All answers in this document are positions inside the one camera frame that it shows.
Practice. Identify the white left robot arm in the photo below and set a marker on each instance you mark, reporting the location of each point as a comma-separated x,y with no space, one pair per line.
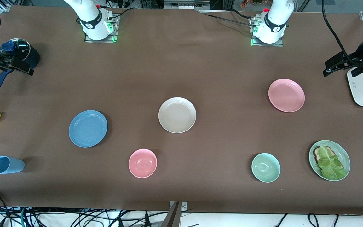
276,19

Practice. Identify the mint green plate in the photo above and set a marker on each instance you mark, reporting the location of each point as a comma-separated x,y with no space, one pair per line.
342,154

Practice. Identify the pink bowl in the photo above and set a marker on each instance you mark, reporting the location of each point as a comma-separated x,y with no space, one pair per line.
142,163

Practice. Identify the pink plate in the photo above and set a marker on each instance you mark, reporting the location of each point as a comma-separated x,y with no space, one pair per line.
286,95

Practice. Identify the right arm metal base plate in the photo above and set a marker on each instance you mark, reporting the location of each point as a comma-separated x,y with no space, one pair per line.
113,31

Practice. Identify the beige plate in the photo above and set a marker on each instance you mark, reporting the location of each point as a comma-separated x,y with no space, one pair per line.
177,115

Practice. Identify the brown table mat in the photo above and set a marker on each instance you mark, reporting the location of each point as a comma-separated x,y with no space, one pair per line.
181,63

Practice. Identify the green lettuce leaf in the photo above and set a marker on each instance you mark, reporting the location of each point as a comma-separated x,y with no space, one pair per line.
331,165

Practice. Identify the mint green bowl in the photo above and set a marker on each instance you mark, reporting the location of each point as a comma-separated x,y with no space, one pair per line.
266,167

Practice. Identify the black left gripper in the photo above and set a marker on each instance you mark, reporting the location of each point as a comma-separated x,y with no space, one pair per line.
355,58

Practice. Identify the toasted bread slice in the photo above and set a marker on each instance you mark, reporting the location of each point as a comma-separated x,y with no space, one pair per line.
319,153

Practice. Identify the light blue cup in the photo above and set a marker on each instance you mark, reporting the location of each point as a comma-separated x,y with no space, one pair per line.
7,165

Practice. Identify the metal bracket with beam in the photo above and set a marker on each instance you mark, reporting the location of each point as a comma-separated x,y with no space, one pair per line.
175,216

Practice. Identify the blue plate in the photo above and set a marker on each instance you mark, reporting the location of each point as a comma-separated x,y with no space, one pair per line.
88,128

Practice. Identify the navy blue saucepan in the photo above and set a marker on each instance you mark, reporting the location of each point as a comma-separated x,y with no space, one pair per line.
34,58

